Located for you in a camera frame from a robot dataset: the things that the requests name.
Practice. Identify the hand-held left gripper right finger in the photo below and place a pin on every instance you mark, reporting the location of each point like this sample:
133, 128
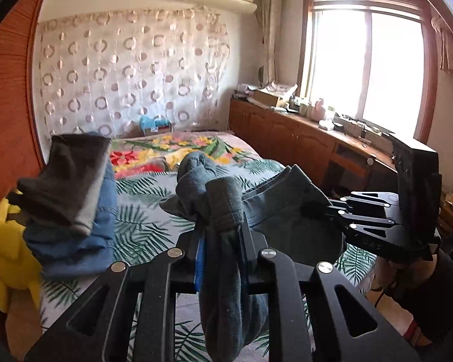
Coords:
251, 249

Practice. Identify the grey-blue pants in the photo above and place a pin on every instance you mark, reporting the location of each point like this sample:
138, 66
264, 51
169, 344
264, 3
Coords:
226, 309

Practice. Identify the black folded pants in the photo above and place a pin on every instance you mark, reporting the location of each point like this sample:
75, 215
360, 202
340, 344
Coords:
68, 173

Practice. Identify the cream window curtain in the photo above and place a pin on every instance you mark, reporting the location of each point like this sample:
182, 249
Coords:
270, 37
443, 45

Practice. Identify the stack of newspapers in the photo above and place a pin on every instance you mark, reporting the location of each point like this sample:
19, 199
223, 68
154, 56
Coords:
283, 88

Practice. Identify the wooden cabinet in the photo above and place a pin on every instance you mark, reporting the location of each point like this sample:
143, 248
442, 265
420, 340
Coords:
279, 132

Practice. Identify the cardboard box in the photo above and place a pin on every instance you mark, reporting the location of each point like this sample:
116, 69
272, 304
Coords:
270, 98

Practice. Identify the circle pattern curtain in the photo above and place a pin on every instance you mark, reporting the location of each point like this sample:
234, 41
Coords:
136, 75

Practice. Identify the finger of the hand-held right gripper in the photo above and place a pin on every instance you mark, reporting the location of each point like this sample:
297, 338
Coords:
385, 241
370, 205

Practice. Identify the light blue folded jeans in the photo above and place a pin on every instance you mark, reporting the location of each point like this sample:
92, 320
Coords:
79, 264

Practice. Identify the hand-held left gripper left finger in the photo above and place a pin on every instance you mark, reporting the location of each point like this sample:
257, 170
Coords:
200, 264

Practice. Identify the wooden frame window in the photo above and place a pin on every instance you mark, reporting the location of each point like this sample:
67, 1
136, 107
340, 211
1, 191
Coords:
343, 64

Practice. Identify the grey folded pants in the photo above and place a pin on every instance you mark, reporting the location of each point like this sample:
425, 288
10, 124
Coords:
92, 211

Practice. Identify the pink figurine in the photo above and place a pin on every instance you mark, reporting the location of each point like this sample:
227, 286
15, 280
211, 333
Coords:
319, 108

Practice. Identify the teal cloth bundle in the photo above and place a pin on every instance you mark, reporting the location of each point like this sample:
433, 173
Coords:
153, 121

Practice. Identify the leaf print bed sheet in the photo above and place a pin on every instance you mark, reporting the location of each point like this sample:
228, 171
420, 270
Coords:
143, 226

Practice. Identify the floral blanket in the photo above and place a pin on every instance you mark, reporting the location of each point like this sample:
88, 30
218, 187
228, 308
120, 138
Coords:
147, 154

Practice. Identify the person's right forearm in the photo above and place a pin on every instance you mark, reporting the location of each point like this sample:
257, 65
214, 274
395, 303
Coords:
438, 301

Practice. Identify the yellow plush toy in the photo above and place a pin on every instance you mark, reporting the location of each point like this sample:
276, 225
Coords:
7, 241

